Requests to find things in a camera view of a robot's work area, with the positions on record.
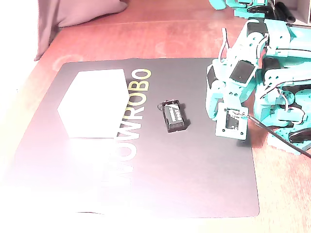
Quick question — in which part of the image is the teal gripper with servo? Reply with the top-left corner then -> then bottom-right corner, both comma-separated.
205,47 -> 259,121

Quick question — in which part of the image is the black Procell battery pack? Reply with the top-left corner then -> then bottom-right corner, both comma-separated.
157,99 -> 191,133

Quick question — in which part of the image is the white open cardboard box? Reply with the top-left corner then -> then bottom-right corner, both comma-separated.
57,68 -> 130,139

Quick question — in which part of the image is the dark WOWROBO mat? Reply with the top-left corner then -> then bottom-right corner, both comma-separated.
7,57 -> 260,218

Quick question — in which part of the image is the white cabinet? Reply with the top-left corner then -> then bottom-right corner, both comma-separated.
291,0 -> 311,25

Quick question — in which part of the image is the grey curtain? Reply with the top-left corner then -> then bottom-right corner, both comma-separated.
34,0 -> 130,62

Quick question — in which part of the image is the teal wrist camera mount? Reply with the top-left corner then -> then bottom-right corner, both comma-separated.
215,101 -> 249,141

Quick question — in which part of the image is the white red servo wire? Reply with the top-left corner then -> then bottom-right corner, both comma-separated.
218,27 -> 231,64

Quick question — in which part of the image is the black camera cable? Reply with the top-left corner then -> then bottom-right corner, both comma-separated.
242,115 -> 311,158

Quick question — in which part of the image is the black cable bundle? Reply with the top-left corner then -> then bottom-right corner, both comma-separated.
274,1 -> 296,23

